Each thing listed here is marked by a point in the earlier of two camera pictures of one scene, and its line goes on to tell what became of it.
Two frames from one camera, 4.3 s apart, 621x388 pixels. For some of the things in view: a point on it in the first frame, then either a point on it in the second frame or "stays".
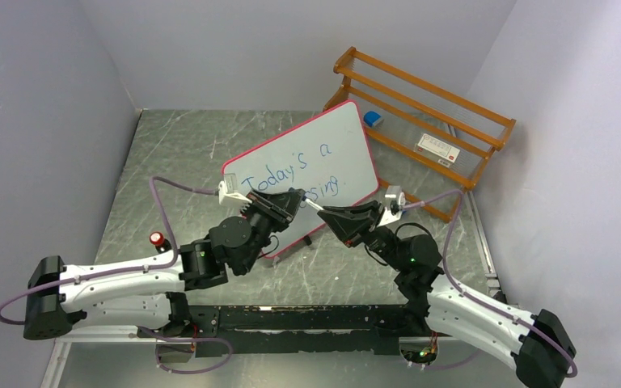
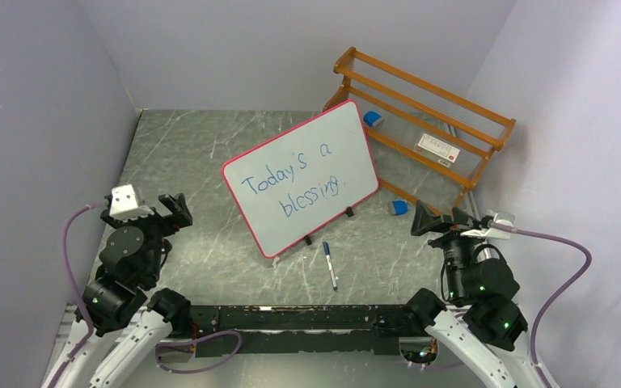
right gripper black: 353,228 → 424,219
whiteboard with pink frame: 329,159 stays
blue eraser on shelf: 370,117 stays
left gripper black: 279,207 → 178,217
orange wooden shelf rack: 430,147 stays
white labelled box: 437,150 stays
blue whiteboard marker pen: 312,203 → 327,251
